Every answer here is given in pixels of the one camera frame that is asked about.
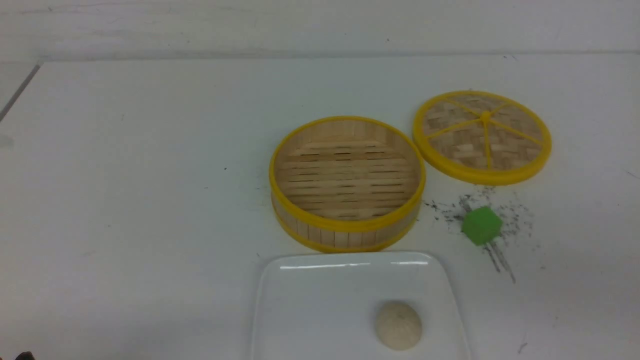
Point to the bamboo steamer basket yellow rim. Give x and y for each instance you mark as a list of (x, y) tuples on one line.
[(346, 184)]

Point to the bamboo steamer lid yellow rim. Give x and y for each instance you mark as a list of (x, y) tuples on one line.
[(481, 138)]

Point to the white square plate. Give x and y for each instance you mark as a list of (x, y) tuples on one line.
[(324, 307)]

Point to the white steamed bun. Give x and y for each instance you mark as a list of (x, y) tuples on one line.
[(398, 326)]

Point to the green cube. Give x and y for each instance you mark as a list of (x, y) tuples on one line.
[(481, 225)]

